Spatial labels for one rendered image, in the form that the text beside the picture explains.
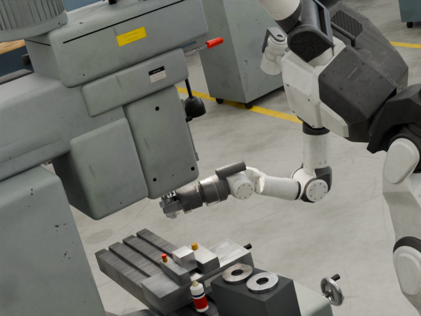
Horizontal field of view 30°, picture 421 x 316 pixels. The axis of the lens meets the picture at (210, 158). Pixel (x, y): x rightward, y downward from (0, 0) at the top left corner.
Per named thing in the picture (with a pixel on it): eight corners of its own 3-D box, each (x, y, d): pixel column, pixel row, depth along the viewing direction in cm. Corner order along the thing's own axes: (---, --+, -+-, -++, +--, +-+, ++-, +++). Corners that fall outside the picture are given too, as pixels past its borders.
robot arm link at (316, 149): (321, 182, 271) (319, 121, 262) (338, 197, 260) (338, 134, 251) (290, 189, 268) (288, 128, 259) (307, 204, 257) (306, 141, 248)
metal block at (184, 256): (189, 261, 262) (185, 245, 259) (198, 266, 256) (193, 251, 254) (175, 267, 260) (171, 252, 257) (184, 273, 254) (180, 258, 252)
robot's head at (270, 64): (291, 73, 240) (269, 58, 244) (299, 46, 233) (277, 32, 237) (277, 81, 236) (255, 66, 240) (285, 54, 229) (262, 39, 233)
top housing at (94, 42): (170, 29, 251) (156, -21, 245) (213, 35, 229) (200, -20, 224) (34, 80, 231) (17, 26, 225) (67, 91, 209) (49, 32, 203)
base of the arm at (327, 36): (332, 18, 222) (295, 31, 226) (317, -15, 213) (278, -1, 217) (338, 55, 212) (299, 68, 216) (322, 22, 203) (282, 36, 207)
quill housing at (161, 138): (172, 165, 258) (146, 74, 247) (205, 179, 241) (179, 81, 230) (122, 189, 250) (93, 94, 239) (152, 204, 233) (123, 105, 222)
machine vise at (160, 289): (232, 254, 275) (225, 227, 271) (255, 269, 263) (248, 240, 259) (145, 299, 262) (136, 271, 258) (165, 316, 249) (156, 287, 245)
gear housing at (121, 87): (153, 69, 250) (145, 39, 246) (192, 78, 230) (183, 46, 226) (58, 106, 236) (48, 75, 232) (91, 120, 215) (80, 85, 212)
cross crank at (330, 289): (332, 294, 303) (327, 268, 299) (353, 305, 293) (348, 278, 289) (301, 313, 296) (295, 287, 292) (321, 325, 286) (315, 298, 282)
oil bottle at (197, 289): (204, 303, 251) (196, 274, 247) (210, 308, 247) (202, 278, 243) (193, 309, 249) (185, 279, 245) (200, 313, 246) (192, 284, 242)
